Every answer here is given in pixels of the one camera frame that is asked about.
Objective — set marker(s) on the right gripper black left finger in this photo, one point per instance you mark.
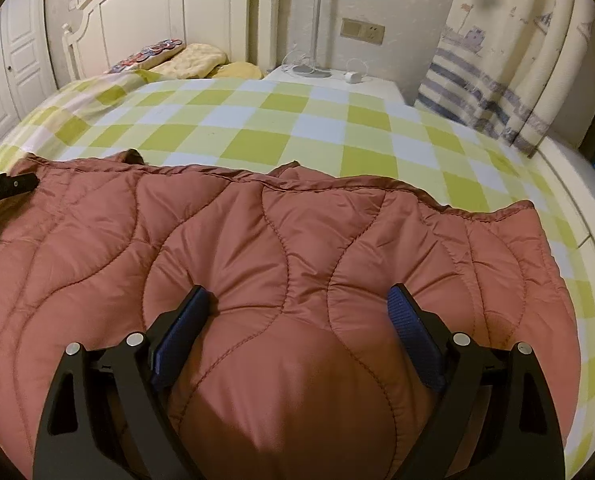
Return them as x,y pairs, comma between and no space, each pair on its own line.
105,414

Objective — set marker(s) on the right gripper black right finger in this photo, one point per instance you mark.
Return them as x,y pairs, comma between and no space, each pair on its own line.
494,417

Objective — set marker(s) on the red-brown quilted jacket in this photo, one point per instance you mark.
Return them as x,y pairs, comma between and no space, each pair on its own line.
298,373

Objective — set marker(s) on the white wardrobe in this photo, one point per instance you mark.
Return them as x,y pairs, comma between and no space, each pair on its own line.
26,75

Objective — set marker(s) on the patterned multicolour pillow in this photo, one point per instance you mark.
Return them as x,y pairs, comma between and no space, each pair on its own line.
149,56

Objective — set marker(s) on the yellow pillow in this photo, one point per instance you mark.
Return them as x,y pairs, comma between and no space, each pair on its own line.
202,61

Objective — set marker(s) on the green white checkered bed sheet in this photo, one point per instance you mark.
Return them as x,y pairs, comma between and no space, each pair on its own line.
261,124

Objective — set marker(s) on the white wooden headboard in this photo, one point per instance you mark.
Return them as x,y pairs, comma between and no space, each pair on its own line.
110,30

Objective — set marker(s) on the white nightstand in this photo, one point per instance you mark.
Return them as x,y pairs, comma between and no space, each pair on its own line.
368,85

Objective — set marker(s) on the cream nautical print curtain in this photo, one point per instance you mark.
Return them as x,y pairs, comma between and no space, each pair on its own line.
516,70

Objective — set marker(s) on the white charger with cable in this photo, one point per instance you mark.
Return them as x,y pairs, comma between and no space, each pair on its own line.
356,71

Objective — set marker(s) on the wall socket plate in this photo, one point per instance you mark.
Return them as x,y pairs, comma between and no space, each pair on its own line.
362,31

